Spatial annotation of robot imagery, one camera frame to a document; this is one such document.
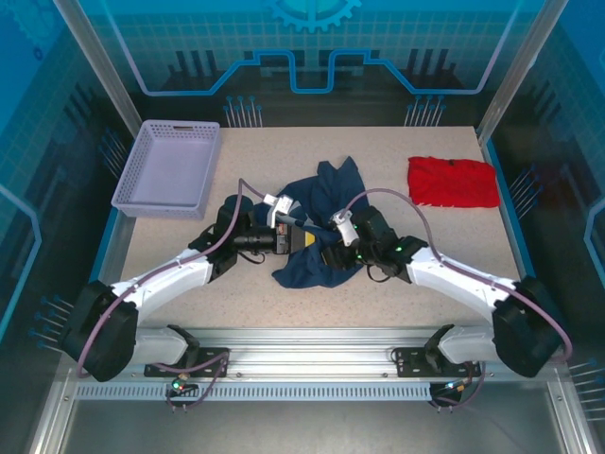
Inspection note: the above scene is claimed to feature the red t-shirt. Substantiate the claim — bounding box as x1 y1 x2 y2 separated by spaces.
406 155 501 209

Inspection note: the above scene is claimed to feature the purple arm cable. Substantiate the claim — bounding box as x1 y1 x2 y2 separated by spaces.
337 187 574 413
76 178 273 413

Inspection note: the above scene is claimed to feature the aluminium frame post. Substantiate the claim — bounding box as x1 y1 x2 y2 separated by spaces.
475 0 568 143
52 0 143 138

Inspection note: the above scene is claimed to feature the navy blue t-shirt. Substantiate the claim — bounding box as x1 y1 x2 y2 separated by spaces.
271 155 374 289

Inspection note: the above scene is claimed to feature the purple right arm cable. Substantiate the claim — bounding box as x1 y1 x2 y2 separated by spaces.
337 187 574 413

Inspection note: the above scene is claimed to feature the lavender plastic basket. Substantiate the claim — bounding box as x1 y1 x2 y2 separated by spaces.
111 119 222 221

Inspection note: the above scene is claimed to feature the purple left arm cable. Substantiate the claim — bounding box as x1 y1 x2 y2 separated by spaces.
76 178 273 413

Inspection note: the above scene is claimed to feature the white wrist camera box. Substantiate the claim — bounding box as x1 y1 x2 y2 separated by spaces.
329 210 359 247
262 193 297 229

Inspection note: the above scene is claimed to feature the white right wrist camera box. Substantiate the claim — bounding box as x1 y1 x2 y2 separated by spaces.
329 210 359 247

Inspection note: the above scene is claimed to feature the small LED circuit board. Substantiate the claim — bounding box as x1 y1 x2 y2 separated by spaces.
432 377 474 396
167 375 199 396

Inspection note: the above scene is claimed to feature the perforated metal cable duct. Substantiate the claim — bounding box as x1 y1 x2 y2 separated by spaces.
75 381 434 403

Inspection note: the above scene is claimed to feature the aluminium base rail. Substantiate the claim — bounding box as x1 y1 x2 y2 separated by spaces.
87 324 562 379

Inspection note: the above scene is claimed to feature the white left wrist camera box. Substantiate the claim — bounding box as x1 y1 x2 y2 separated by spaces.
262 193 297 229

